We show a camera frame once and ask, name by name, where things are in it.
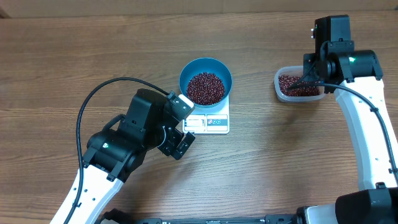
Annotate red beans in bowl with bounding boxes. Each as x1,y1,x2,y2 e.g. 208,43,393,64
186,72,226,105

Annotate white digital kitchen scale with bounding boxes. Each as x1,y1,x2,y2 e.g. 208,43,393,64
182,96,230,134

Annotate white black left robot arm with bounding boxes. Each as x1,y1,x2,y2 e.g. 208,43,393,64
51,88,195,223

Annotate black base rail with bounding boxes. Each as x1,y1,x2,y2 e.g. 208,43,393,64
95,208,306,224

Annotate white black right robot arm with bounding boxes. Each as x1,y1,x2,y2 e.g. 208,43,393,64
297,15,397,223

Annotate clear plastic food container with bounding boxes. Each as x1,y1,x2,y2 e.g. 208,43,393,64
274,65,325,103

